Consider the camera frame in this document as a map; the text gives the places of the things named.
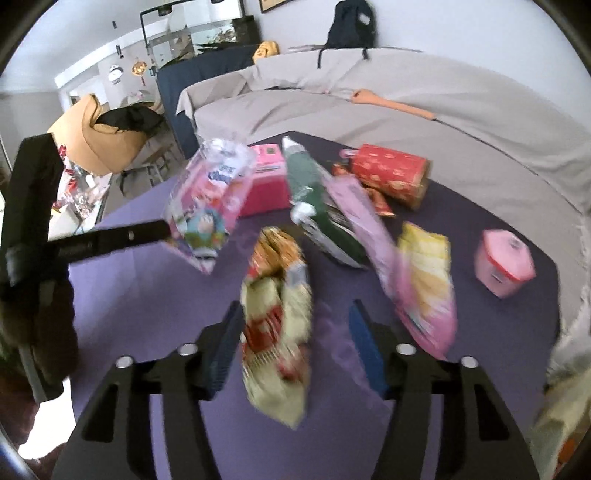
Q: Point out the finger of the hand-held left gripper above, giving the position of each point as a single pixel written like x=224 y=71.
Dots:
x=115 y=239

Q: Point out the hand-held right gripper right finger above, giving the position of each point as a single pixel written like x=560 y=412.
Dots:
x=367 y=350

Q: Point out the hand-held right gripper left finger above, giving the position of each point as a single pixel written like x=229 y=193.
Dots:
x=226 y=350

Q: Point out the red and yellow snack packet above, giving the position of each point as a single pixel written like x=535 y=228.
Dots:
x=272 y=300

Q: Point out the pink cartoon snack packet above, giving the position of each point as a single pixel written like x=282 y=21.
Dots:
x=207 y=207

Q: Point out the yellow plastic bag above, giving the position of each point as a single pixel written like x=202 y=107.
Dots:
x=563 y=424

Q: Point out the cluttered white side table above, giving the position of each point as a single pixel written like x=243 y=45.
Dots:
x=78 y=203

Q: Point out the tan jacket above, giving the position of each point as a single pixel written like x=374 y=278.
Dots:
x=87 y=138

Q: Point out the wooden chair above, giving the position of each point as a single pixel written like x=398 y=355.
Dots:
x=157 y=159

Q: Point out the yellow and pink snack packet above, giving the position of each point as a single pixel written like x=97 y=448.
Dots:
x=429 y=267

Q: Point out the black garment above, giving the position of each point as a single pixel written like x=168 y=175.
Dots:
x=134 y=120

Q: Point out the pale pink long packet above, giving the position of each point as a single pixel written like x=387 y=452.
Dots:
x=360 y=217

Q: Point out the small red snack packet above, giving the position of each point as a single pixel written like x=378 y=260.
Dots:
x=381 y=203
x=341 y=168

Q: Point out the pink cardboard box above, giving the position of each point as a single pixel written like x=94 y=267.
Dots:
x=268 y=184

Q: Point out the pink hexagonal container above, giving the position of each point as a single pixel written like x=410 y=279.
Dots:
x=503 y=263

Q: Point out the orange hanging decoration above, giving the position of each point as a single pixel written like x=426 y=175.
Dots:
x=139 y=68

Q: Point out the green snack packet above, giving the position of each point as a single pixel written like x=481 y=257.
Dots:
x=304 y=184

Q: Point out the red printed cylinder can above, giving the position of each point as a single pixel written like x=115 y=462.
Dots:
x=392 y=173

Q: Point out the navy blue cloth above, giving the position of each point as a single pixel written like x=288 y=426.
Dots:
x=207 y=69

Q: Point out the white fringed blanket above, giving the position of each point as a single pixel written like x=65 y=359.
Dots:
x=572 y=332

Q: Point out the glass fish tank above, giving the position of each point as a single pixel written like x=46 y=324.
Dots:
x=184 y=32

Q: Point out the grey sofa cover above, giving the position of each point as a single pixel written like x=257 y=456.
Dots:
x=461 y=138

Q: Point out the yellow plush toy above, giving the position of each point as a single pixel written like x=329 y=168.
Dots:
x=266 y=50

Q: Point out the orange back scratcher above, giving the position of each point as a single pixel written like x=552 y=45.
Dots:
x=392 y=105

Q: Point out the black backpack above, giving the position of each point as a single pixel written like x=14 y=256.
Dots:
x=351 y=23

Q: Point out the framed wall picture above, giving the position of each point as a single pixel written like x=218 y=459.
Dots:
x=272 y=4

